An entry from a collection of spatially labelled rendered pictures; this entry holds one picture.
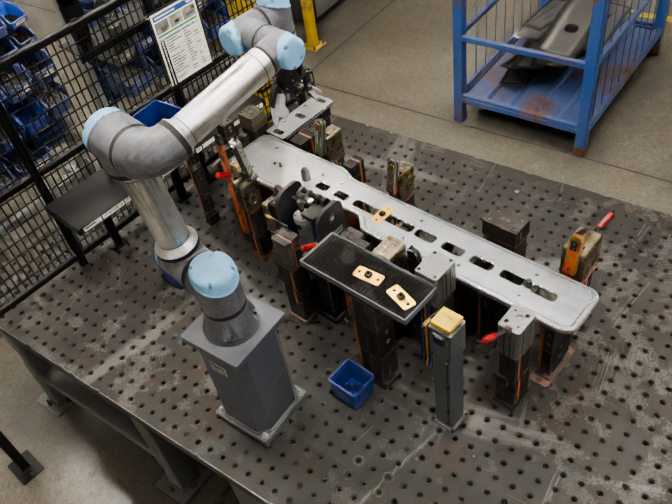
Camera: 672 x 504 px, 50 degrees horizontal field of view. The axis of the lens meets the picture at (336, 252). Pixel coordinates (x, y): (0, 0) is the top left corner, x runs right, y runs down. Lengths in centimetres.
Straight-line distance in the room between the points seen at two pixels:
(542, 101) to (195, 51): 212
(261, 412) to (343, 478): 30
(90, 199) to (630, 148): 285
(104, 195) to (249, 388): 99
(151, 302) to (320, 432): 85
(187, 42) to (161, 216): 122
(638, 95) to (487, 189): 200
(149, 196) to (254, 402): 69
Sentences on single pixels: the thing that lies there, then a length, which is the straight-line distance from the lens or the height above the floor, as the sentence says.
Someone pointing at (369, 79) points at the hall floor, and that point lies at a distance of 485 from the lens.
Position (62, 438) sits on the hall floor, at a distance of 336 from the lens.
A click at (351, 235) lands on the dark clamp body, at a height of 108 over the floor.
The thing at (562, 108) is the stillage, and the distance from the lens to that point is 422.
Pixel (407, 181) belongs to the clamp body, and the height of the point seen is 100.
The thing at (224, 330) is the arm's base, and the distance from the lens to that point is 187.
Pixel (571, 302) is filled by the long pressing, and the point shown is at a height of 100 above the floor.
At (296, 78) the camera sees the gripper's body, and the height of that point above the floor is 161.
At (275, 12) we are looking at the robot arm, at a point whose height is 179.
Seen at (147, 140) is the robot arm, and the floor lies 174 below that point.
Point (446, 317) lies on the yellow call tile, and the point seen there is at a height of 116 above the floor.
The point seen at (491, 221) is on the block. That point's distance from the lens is 222.
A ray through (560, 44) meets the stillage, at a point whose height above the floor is 50.
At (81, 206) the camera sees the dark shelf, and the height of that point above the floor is 103.
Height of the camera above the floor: 256
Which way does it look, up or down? 45 degrees down
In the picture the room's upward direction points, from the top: 11 degrees counter-clockwise
